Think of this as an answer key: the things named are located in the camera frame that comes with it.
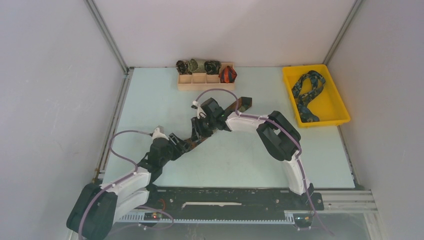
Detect yellow plastic tray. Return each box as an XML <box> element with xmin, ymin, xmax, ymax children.
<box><xmin>282</xmin><ymin>64</ymin><xmax>351</xmax><ymax>128</ymax></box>

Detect wooden compartment box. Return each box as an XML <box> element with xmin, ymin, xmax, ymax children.
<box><xmin>177</xmin><ymin>62</ymin><xmax>236</xmax><ymax>91</ymax></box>

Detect aluminium frame rail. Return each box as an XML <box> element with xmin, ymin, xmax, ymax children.
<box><xmin>76</xmin><ymin>188</ymin><xmax>379</xmax><ymax>226</ymax></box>

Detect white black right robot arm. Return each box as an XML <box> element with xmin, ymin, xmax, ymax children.
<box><xmin>189</xmin><ymin>97</ymin><xmax>313</xmax><ymax>209</ymax></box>

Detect brown green patterned tie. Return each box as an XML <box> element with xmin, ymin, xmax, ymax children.
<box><xmin>185</xmin><ymin>96</ymin><xmax>253</xmax><ymax>150</ymax></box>

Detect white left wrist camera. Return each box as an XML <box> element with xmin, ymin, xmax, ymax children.
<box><xmin>151</xmin><ymin>125</ymin><xmax>169</xmax><ymax>141</ymax></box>

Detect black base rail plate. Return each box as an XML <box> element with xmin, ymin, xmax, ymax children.
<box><xmin>145</xmin><ymin>187</ymin><xmax>325</xmax><ymax>222</ymax></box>

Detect orange navy rolled tie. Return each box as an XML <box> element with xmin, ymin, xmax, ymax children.
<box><xmin>218</xmin><ymin>65</ymin><xmax>238</xmax><ymax>84</ymax></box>

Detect dark patterned rolled tie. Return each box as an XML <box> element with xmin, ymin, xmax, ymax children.
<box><xmin>175</xmin><ymin>60</ymin><xmax>192</xmax><ymax>75</ymax></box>

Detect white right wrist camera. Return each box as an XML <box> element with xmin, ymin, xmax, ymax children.
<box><xmin>191</xmin><ymin>100</ymin><xmax>202</xmax><ymax>111</ymax></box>

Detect blue patterned tie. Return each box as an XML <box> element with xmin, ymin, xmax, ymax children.
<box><xmin>291</xmin><ymin>70</ymin><xmax>326</xmax><ymax>123</ymax></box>

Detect olive green rolled tie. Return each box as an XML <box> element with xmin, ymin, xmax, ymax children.
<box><xmin>188</xmin><ymin>58</ymin><xmax>206</xmax><ymax>73</ymax></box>

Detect black green rolled tie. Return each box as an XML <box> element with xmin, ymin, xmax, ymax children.
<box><xmin>204</xmin><ymin>60</ymin><xmax>222</xmax><ymax>75</ymax></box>

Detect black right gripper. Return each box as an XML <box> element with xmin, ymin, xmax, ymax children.
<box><xmin>190</xmin><ymin>115</ymin><xmax>217</xmax><ymax>144</ymax></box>

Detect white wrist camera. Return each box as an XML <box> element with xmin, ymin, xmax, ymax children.
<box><xmin>151</xmin><ymin>125</ymin><xmax>169</xmax><ymax>141</ymax></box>
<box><xmin>191</xmin><ymin>100</ymin><xmax>202</xmax><ymax>111</ymax></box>

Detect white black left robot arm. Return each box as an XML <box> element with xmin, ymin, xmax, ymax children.
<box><xmin>66</xmin><ymin>132</ymin><xmax>191</xmax><ymax>240</ymax></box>

